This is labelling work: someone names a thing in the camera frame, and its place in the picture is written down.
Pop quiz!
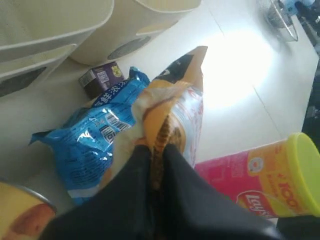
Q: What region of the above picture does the cream bin triangle mark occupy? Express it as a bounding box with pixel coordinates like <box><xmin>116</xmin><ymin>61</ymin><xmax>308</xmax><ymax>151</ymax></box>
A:
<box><xmin>0</xmin><ymin>0</ymin><xmax>115</xmax><ymax>97</ymax></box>

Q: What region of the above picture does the purple small box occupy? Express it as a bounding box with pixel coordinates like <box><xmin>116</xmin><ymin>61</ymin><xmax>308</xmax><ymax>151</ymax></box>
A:
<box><xmin>78</xmin><ymin>62</ymin><xmax>125</xmax><ymax>100</ymax></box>

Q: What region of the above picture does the cream bin square mark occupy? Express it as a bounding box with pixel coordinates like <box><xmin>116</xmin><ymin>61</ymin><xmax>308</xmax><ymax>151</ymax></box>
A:
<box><xmin>70</xmin><ymin>0</ymin><xmax>201</xmax><ymax>66</ymax></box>

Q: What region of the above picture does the pink Lays chips can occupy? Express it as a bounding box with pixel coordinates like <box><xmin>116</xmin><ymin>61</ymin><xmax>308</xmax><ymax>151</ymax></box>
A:
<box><xmin>195</xmin><ymin>132</ymin><xmax>320</xmax><ymax>218</ymax></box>

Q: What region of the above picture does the orange noodle packet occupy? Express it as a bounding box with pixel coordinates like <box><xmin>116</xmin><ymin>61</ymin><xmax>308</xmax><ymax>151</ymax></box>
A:
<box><xmin>99</xmin><ymin>45</ymin><xmax>209</xmax><ymax>193</ymax></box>

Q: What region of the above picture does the metal wire fan guard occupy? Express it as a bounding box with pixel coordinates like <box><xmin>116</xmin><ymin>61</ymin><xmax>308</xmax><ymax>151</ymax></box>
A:
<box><xmin>264</xmin><ymin>0</ymin><xmax>299</xmax><ymax>42</ymax></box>

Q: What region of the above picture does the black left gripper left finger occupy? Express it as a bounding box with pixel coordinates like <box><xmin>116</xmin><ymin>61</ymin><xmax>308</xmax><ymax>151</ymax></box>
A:
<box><xmin>40</xmin><ymin>145</ymin><xmax>153</xmax><ymax>240</ymax></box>

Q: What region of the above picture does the yellow Lays chips can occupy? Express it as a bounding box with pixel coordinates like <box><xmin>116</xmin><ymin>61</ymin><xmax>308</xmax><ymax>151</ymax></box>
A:
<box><xmin>0</xmin><ymin>178</ymin><xmax>57</xmax><ymax>240</ymax></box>

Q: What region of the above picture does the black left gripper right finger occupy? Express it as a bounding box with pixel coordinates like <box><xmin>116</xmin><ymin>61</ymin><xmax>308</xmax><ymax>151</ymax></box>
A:
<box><xmin>162</xmin><ymin>144</ymin><xmax>278</xmax><ymax>240</ymax></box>

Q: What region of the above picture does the blue noodle packet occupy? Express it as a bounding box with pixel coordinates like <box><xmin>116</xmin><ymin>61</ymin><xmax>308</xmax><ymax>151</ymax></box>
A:
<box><xmin>30</xmin><ymin>67</ymin><xmax>150</xmax><ymax>205</ymax></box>

